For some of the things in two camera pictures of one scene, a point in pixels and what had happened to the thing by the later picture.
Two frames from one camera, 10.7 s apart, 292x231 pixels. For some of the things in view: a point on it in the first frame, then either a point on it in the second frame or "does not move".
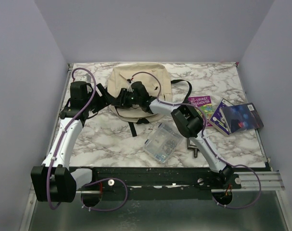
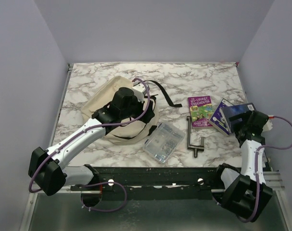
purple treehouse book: (204, 102) does not move
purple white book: (218, 119) does not move
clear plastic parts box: (163, 142) does not move
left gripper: (105, 100) to (149, 114)
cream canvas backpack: (155, 79) to (136, 132)
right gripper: (121, 103) to (245, 117)
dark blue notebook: (241, 117) does not move
